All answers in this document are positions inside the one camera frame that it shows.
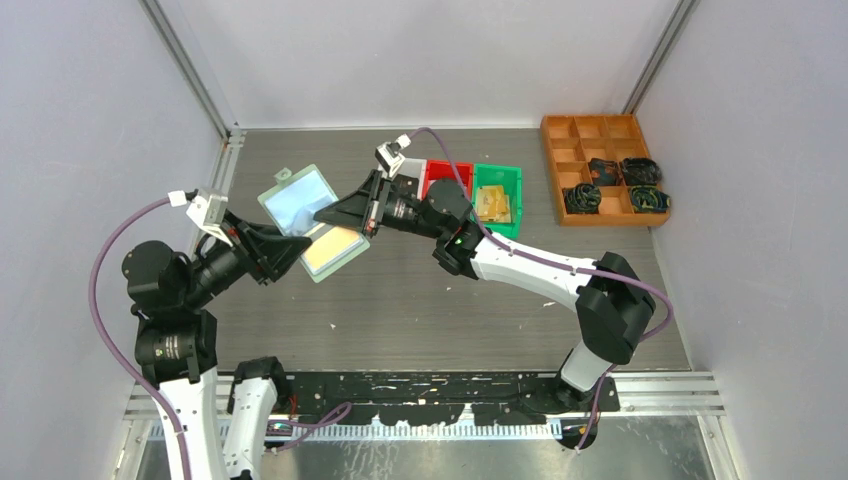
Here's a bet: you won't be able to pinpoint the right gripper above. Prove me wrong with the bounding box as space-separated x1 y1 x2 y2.
313 172 446 242

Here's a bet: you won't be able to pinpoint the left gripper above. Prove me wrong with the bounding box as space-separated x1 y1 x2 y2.
181 206 311 304

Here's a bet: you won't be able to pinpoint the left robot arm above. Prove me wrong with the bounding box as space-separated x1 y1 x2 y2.
122 212 312 479

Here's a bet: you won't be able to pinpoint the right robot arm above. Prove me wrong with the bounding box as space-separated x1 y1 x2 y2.
314 170 656 411

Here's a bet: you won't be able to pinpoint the gold cards in green bin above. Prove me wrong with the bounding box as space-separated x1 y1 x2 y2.
474 185 512 224

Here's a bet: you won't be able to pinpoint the white plastic bin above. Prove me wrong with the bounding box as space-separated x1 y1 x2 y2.
393 158 427 200

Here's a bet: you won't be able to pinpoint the red plastic bin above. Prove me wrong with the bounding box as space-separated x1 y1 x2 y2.
420 159 474 198

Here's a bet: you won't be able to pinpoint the green plastic bin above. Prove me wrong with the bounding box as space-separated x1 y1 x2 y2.
471 164 523 239

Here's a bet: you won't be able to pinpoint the rolled dark sock lower left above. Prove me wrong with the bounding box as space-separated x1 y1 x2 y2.
562 183 602 215

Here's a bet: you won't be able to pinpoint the rolled dark sock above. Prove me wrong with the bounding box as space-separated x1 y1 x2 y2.
620 157 663 186
588 157 623 187
629 185 671 214
562 183 602 215

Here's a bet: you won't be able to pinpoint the orange wooden compartment tray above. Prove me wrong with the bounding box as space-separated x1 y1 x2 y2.
539 114 671 227

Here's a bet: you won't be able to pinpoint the rolled dark sock upper left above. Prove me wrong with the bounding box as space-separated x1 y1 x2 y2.
588 157 623 187

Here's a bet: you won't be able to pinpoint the rolled dark sock upper right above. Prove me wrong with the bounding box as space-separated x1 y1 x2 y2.
620 157 663 186

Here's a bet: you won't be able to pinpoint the rolled dark sock lower right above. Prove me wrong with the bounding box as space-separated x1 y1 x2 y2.
629 185 671 214

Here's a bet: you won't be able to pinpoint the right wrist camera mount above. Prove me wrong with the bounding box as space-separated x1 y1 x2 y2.
375 134 411 179

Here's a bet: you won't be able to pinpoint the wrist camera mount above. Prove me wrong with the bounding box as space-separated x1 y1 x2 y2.
167 188 233 246
375 134 411 179

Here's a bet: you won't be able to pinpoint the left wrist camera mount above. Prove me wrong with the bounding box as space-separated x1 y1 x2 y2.
167 188 233 246

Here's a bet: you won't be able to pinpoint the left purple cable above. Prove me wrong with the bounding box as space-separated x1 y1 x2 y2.
88 192 352 480

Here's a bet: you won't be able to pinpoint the purple cable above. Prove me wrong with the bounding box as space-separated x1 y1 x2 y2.
88 192 352 480
405 127 676 453

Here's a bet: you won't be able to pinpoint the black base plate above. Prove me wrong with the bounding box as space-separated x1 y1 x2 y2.
273 372 593 427

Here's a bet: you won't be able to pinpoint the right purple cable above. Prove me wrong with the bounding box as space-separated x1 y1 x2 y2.
405 127 676 453

